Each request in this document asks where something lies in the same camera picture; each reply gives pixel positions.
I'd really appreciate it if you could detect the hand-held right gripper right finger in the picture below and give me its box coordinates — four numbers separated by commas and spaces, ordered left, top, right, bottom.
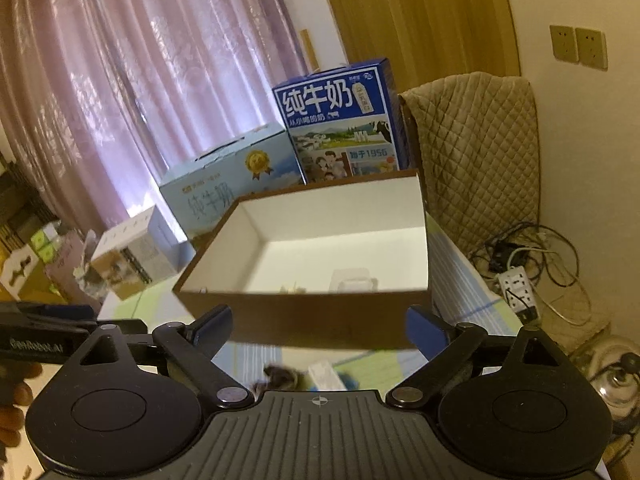
385, 305, 569, 408

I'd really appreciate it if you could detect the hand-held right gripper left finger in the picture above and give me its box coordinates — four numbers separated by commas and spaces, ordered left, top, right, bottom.
69, 304, 254, 410

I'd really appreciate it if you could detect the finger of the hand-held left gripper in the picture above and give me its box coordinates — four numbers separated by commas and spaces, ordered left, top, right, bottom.
95, 318, 153, 347
0, 302, 98, 331

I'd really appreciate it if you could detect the brown cardboard box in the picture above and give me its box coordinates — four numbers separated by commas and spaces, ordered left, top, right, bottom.
172, 170, 432, 350

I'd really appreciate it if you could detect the white medicine box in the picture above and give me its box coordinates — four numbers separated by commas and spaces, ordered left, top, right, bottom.
307, 360, 347, 392

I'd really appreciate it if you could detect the person's left hand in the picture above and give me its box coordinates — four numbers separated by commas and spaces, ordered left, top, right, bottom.
0, 360, 45, 453

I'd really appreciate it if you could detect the checked tablecloth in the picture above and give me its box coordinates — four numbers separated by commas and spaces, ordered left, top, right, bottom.
97, 210, 525, 397

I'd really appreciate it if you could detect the pile of assorted boxes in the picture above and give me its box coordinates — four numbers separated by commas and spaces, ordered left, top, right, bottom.
0, 155, 101, 307

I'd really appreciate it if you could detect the small white printed box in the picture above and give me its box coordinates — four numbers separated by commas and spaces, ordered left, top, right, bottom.
90, 205, 197, 302

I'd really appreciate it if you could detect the clear plastic packet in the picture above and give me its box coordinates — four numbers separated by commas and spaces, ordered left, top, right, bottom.
330, 267, 379, 292

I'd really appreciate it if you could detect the light blue milk carton box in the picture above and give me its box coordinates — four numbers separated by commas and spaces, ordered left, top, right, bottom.
159, 121, 307, 251

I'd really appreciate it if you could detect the quilted beige chair cover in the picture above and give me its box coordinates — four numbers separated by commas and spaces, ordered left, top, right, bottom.
397, 72, 542, 256

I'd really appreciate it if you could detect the dark blue milk carton box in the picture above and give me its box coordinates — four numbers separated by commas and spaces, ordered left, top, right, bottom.
272, 57, 412, 185

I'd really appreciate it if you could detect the pink curtain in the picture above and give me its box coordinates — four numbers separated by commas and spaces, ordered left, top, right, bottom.
0, 0, 311, 241

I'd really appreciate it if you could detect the wooden door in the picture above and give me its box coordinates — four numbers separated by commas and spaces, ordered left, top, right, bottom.
315, 0, 522, 96

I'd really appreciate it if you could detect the tangle of cables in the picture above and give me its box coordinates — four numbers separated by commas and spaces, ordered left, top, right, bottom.
472, 221, 593, 321

